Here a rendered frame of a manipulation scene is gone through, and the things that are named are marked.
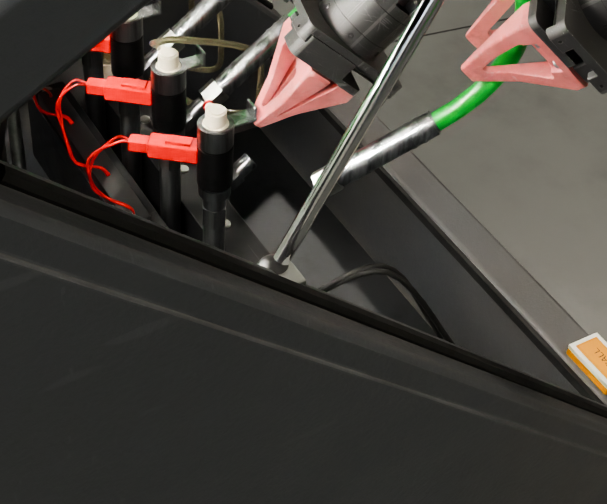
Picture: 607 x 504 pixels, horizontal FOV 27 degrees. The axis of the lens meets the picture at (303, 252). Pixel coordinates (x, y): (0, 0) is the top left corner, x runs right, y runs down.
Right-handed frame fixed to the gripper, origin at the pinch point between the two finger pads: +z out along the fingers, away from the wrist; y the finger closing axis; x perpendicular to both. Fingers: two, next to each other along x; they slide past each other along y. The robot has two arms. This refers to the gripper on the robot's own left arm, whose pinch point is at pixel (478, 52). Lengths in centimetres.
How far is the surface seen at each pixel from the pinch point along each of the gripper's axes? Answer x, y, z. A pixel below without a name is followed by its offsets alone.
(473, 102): 1.9, 2.2, 1.6
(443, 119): 1.6, 3.0, 3.7
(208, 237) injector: 2.5, 4.1, 28.0
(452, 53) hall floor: 116, -150, 112
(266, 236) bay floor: 20.0, -12.2, 43.1
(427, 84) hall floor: 110, -136, 113
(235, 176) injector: -0.1, 1.6, 23.0
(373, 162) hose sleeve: 0.7, 5.3, 8.8
